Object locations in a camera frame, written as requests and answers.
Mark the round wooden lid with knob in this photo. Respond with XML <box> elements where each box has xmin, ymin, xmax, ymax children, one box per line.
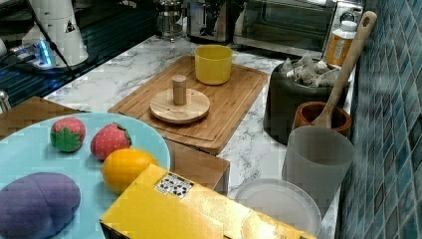
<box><xmin>149</xmin><ymin>75</ymin><xmax>210</xmax><ymax>124</ymax></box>

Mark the amber supplement bottle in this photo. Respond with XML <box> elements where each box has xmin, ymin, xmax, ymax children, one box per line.
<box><xmin>325</xmin><ymin>20</ymin><xmax>357</xmax><ymax>67</ymax></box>

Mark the black cable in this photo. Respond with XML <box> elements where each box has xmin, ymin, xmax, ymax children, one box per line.
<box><xmin>24</xmin><ymin>0</ymin><xmax>79</xmax><ymax>81</ymax></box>

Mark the purple plush toy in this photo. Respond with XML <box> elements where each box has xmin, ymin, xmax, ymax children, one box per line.
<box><xmin>0</xmin><ymin>172</ymin><xmax>81</xmax><ymax>239</ymax></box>

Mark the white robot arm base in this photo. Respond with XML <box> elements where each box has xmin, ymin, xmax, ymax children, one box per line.
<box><xmin>10</xmin><ymin>0</ymin><xmax>97</xmax><ymax>74</ymax></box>

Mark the glass french press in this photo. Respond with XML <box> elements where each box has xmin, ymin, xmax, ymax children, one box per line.
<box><xmin>155</xmin><ymin>0</ymin><xmax>183</xmax><ymax>43</ymax></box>

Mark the bamboo cutting board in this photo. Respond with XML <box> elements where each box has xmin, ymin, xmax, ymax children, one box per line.
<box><xmin>109</xmin><ymin>56</ymin><xmax>268</xmax><ymax>155</ymax></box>

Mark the brown wooden bowl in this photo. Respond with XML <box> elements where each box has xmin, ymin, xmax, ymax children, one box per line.
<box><xmin>292</xmin><ymin>102</ymin><xmax>352</xmax><ymax>137</ymax></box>

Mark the yellow cup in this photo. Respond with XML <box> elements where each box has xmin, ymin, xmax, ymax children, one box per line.
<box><xmin>194</xmin><ymin>45</ymin><xmax>233</xmax><ymax>85</ymax></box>

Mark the toaster oven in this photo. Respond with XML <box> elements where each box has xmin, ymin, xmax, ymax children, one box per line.
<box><xmin>233</xmin><ymin>0</ymin><xmax>365</xmax><ymax>60</ymax></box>

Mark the stainless steel appliance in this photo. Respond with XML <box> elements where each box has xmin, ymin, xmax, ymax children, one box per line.
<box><xmin>186</xmin><ymin>0</ymin><xmax>232</xmax><ymax>43</ymax></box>

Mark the right plush strawberry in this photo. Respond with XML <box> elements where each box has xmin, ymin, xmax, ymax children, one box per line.
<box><xmin>91</xmin><ymin>122</ymin><xmax>132</xmax><ymax>160</ymax></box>

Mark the wooden spoon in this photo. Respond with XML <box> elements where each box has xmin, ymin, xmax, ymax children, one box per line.
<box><xmin>312</xmin><ymin>11</ymin><xmax>377</xmax><ymax>128</ymax></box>

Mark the toy orange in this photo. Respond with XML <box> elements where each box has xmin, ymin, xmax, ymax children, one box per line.
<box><xmin>101</xmin><ymin>148</ymin><xmax>158</xmax><ymax>194</ymax></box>

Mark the plush strawberry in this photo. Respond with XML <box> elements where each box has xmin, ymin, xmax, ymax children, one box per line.
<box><xmin>50</xmin><ymin>117</ymin><xmax>86</xmax><ymax>152</ymax></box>
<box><xmin>91</xmin><ymin>122</ymin><xmax>132</xmax><ymax>160</ymax></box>

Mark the yellow cardboard box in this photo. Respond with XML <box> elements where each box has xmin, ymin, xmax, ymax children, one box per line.
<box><xmin>100</xmin><ymin>164</ymin><xmax>316</xmax><ymax>239</ymax></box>

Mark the pile of tea bags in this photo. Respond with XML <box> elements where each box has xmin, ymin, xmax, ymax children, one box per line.
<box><xmin>279</xmin><ymin>52</ymin><xmax>339</xmax><ymax>88</ymax></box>

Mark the grey translucent cup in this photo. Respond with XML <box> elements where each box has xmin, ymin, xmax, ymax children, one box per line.
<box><xmin>282</xmin><ymin>125</ymin><xmax>354</xmax><ymax>216</ymax></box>

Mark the black tea bag container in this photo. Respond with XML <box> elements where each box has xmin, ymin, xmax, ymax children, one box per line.
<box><xmin>264</xmin><ymin>63</ymin><xmax>332</xmax><ymax>144</ymax></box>

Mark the left plush strawberry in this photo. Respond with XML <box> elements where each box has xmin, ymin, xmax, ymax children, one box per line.
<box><xmin>50</xmin><ymin>117</ymin><xmax>86</xmax><ymax>152</ymax></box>

